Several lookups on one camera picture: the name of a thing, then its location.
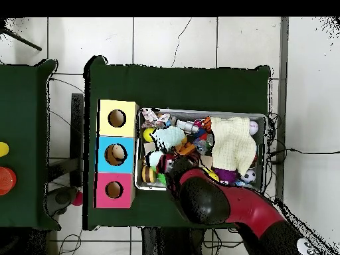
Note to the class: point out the small white baseball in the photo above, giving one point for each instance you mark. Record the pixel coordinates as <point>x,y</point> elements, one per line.
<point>253,128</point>

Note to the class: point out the silver mesh bin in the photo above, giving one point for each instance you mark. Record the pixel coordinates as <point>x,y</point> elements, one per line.
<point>191,113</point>

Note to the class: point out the yellow round object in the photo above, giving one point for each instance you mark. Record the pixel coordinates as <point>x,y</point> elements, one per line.
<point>3,149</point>

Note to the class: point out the wooden box with three holes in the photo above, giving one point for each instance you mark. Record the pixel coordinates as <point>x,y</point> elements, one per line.
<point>117,186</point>

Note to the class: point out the toy burger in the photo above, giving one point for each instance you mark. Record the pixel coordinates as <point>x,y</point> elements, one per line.
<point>148,174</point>

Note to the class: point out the cream muslin cloth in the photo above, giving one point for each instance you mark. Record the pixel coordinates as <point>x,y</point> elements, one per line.
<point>233,146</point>

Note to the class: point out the purple knobbly toy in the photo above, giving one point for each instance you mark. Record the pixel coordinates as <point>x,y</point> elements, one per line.
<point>225,175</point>

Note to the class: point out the mint green muslin cloth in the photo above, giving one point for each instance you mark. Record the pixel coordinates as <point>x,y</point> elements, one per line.
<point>170,136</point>

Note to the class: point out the dark green table cloth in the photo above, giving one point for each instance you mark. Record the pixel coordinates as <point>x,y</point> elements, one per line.
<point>24,106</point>
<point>172,87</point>

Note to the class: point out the grey rounded object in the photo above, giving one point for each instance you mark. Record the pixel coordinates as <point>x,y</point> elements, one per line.
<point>61,199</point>

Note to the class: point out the black rod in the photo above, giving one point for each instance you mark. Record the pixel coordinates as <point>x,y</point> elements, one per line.
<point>24,41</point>

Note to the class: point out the orange striped tiger plush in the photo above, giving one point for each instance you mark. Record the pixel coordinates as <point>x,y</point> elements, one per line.
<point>207,124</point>

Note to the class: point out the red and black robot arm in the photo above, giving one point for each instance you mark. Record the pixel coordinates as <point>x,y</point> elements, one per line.
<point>252,209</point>

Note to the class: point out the orange round object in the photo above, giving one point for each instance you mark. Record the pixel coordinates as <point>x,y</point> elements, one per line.
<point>6,180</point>

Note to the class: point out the smooth yellow ball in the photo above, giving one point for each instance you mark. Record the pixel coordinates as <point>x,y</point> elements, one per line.
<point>148,135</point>

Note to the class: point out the small soccer ball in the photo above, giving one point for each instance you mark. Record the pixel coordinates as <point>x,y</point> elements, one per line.
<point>249,176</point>

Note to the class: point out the silver plastic toy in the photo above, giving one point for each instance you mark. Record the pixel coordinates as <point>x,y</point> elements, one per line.
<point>187,126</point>

